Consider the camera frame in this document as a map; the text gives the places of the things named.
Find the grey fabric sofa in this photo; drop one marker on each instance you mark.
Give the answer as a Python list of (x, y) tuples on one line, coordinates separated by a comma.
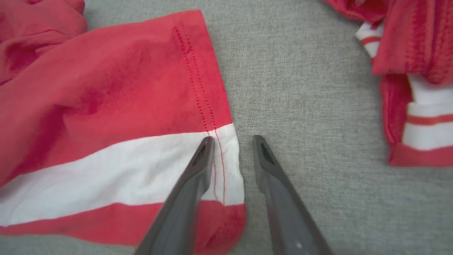
[(311, 106)]

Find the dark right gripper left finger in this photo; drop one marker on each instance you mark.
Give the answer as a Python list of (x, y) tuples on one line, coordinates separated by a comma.
[(184, 212)]

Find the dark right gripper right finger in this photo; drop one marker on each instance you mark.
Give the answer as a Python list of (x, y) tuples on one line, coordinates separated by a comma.
[(286, 212)]

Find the red shorts with white panel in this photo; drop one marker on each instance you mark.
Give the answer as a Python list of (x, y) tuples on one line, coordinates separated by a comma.
[(106, 99)]

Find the red jersey with striped trim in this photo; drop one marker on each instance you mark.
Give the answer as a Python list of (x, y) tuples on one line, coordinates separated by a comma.
[(417, 46)]

